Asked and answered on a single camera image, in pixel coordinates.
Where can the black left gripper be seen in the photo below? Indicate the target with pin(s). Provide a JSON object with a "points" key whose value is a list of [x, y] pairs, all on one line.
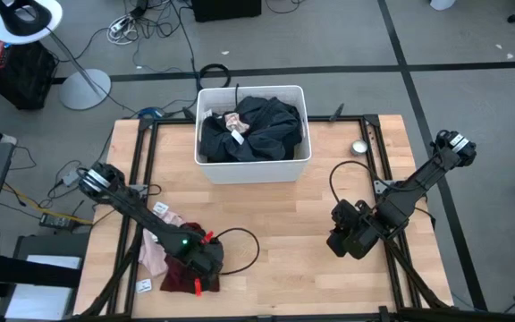
{"points": [[204, 257]]}

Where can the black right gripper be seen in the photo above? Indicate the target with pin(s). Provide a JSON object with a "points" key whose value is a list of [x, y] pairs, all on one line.
{"points": [[362, 232]]}

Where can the maroon garment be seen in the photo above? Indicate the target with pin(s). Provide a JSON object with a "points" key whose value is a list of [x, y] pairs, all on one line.
{"points": [[177, 279]]}

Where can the pale pink garment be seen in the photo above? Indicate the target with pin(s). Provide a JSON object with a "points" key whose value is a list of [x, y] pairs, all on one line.
{"points": [[152, 259]]}

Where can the black garment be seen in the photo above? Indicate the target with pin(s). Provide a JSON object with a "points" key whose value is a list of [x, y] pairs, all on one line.
{"points": [[275, 125]]}

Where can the beige sock with tag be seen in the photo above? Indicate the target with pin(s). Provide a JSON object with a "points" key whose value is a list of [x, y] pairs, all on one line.
{"points": [[235, 121]]}

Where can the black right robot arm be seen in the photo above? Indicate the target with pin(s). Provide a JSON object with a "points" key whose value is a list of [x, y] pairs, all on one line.
{"points": [[423, 176]]}

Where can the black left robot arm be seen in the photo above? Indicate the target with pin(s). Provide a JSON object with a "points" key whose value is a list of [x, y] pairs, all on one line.
{"points": [[128, 201]]}

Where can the white paper tag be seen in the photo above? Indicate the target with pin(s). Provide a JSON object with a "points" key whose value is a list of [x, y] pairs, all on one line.
{"points": [[143, 285], [160, 207]]}

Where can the white perforated plastic basket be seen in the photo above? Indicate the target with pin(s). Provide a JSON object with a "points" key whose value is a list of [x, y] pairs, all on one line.
{"points": [[253, 172]]}

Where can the small grey bowl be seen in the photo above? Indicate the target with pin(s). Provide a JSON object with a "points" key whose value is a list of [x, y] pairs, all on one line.
{"points": [[359, 147]]}

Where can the black power adapter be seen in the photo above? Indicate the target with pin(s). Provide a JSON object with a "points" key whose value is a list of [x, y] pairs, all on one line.
{"points": [[58, 220]]}

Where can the blue object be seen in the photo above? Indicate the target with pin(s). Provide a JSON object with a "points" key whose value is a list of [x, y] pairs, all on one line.
{"points": [[150, 112]]}

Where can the grey box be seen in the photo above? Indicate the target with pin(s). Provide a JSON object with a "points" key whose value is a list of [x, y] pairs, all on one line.
{"points": [[70, 177]]}

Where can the grey cabinet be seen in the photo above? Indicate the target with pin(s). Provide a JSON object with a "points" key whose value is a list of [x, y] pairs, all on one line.
{"points": [[43, 286]]}

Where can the white power strip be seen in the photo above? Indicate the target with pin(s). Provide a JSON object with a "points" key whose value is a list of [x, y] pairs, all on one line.
{"points": [[121, 27]]}

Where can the black box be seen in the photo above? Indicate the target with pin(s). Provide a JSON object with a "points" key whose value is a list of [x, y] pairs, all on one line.
{"points": [[226, 9]]}

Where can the black cart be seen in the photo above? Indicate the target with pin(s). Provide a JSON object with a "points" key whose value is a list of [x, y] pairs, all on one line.
{"points": [[20, 78]]}

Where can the white object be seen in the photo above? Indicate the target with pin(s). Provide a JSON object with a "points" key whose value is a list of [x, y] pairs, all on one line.
{"points": [[442, 3]]}

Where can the black curved holder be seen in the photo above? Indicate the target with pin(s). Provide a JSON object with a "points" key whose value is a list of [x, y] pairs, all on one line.
{"points": [[20, 22]]}

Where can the black aluminium table frame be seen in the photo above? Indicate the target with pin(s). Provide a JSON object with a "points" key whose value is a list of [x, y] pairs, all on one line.
{"points": [[172, 121]]}

